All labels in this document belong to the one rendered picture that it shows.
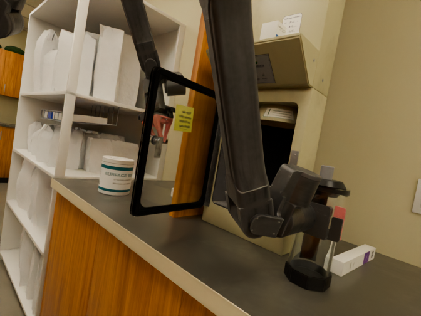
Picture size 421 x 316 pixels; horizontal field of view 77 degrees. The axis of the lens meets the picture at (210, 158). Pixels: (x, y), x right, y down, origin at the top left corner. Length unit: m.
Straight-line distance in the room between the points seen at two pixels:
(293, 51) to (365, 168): 0.59
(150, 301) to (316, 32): 0.84
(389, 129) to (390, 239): 0.39
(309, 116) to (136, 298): 0.69
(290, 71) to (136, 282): 0.71
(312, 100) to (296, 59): 0.12
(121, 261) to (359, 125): 0.98
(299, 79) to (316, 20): 0.18
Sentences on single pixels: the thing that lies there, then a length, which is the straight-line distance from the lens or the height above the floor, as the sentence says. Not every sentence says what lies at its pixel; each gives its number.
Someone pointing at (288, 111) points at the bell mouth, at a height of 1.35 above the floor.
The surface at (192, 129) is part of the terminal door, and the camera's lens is 0.82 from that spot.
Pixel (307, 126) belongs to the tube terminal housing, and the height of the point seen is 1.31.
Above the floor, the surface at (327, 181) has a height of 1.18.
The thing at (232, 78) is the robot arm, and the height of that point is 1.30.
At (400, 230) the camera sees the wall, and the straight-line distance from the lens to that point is 1.14.
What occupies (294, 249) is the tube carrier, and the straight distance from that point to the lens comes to 0.66.
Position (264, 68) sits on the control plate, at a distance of 0.79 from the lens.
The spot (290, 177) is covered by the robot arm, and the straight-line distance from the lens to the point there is 0.45.
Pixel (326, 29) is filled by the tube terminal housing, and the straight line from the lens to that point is 0.85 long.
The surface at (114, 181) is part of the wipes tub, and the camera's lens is 1.14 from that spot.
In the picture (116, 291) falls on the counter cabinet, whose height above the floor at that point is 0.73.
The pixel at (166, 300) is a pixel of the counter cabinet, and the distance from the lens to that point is 0.73.
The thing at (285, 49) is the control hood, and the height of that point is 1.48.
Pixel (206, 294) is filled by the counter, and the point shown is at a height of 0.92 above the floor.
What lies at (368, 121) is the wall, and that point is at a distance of 1.17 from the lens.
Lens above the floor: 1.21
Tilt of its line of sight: 3 degrees down
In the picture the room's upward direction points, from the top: 10 degrees clockwise
